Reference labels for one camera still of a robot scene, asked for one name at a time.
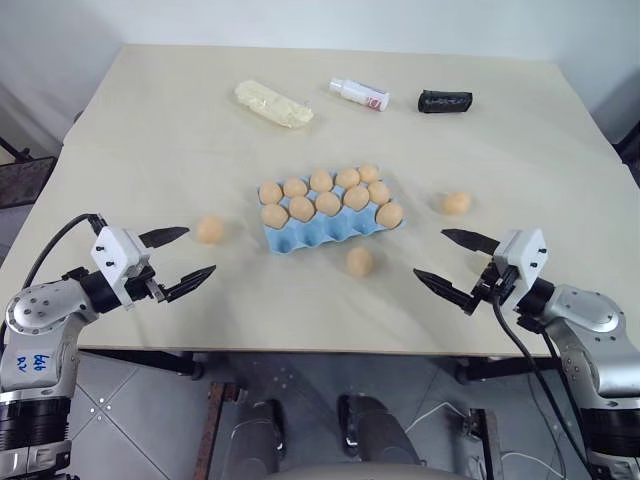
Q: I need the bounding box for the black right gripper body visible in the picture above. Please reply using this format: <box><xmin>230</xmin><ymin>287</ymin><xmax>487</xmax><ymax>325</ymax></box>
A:
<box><xmin>469</xmin><ymin>261</ymin><xmax>520</xmax><ymax>314</ymax></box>

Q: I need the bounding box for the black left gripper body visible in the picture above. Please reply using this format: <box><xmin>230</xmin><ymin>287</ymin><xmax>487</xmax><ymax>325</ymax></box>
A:
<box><xmin>124</xmin><ymin>265</ymin><xmax>170</xmax><ymax>304</ymax></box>

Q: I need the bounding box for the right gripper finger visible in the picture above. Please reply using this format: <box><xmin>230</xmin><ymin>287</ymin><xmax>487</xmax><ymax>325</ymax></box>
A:
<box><xmin>412</xmin><ymin>267</ymin><xmax>477</xmax><ymax>317</ymax></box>
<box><xmin>440</xmin><ymin>227</ymin><xmax>502</xmax><ymax>257</ymax></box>

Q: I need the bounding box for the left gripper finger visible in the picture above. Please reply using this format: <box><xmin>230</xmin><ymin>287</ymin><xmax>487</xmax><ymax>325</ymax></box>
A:
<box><xmin>138</xmin><ymin>226</ymin><xmax>192</xmax><ymax>250</ymax></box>
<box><xmin>164</xmin><ymin>264</ymin><xmax>218</xmax><ymax>304</ymax></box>

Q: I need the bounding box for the blue egg tray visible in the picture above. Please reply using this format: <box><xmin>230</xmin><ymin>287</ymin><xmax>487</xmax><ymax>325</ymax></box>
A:
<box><xmin>256</xmin><ymin>172</ymin><xmax>409</xmax><ymax>255</ymax></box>

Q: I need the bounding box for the black rolled bag bundle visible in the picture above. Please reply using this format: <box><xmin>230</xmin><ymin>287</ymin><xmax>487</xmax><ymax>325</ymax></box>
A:
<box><xmin>416</xmin><ymin>88</ymin><xmax>474</xmax><ymax>115</ymax></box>

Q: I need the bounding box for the black mesh crate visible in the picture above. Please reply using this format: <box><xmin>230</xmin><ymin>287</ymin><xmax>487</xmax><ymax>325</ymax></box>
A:
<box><xmin>0</xmin><ymin>155</ymin><xmax>58</xmax><ymax>211</ymax></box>

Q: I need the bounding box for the dark rounded robot foot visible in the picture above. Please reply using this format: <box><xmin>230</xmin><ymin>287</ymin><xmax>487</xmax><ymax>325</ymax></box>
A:
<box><xmin>336</xmin><ymin>393</ymin><xmax>422</xmax><ymax>480</ymax></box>
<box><xmin>231</xmin><ymin>396</ymin><xmax>287</xmax><ymax>480</ymax></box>

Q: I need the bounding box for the pale yellow plastic-wrapped pack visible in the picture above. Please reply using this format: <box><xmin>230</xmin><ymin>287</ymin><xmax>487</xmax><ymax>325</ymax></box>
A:
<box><xmin>234</xmin><ymin>79</ymin><xmax>317</xmax><ymax>133</ymax></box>

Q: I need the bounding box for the white bottle with red label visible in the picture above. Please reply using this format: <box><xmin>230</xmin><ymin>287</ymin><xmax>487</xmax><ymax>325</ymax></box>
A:
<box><xmin>327</xmin><ymin>76</ymin><xmax>392</xmax><ymax>114</ymax></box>

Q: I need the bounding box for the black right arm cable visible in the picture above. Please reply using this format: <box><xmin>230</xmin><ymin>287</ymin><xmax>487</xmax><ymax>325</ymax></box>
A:
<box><xmin>489</xmin><ymin>287</ymin><xmax>607</xmax><ymax>480</ymax></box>

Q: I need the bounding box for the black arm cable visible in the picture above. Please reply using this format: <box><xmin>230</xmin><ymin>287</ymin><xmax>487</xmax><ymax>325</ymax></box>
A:
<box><xmin>0</xmin><ymin>213</ymin><xmax>104</xmax><ymax>346</ymax></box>
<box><xmin>489</xmin><ymin>287</ymin><xmax>607</xmax><ymax>480</ymax></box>

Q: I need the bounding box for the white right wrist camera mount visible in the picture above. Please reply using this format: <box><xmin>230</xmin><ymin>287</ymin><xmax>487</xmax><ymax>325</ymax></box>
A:
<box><xmin>492</xmin><ymin>228</ymin><xmax>549</xmax><ymax>314</ymax></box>

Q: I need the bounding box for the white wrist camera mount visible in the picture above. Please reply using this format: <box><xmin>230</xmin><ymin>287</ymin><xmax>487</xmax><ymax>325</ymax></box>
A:
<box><xmin>492</xmin><ymin>228</ymin><xmax>549</xmax><ymax>314</ymax></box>
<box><xmin>89</xmin><ymin>226</ymin><xmax>152</xmax><ymax>307</ymax></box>

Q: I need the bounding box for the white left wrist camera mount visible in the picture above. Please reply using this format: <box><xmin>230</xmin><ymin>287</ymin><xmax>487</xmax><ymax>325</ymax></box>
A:
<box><xmin>89</xmin><ymin>226</ymin><xmax>152</xmax><ymax>307</ymax></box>

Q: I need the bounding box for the black table frame bar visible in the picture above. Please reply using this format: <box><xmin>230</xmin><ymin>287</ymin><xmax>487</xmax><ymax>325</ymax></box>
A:
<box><xmin>451</xmin><ymin>356</ymin><xmax>567</xmax><ymax>385</ymax></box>
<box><xmin>83</xmin><ymin>349</ymin><xmax>207</xmax><ymax>380</ymax></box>

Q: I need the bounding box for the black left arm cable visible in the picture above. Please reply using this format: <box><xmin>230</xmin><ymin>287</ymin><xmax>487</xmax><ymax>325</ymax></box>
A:
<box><xmin>0</xmin><ymin>213</ymin><xmax>104</xmax><ymax>346</ymax></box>

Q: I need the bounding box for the rusty metal stand rail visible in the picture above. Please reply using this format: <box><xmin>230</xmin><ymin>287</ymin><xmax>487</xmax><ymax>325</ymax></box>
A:
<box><xmin>201</xmin><ymin>381</ymin><xmax>237</xmax><ymax>480</ymax></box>
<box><xmin>466</xmin><ymin>406</ymin><xmax>504</xmax><ymax>480</ymax></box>

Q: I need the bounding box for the white floor cable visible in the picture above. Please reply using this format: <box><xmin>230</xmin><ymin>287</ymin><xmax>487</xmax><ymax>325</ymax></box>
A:
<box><xmin>403</xmin><ymin>398</ymin><xmax>572</xmax><ymax>480</ymax></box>

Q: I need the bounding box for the dark object at wall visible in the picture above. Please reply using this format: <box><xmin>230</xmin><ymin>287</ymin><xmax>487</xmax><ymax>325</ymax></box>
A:
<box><xmin>611</xmin><ymin>69</ymin><xmax>640</xmax><ymax>187</ymax></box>

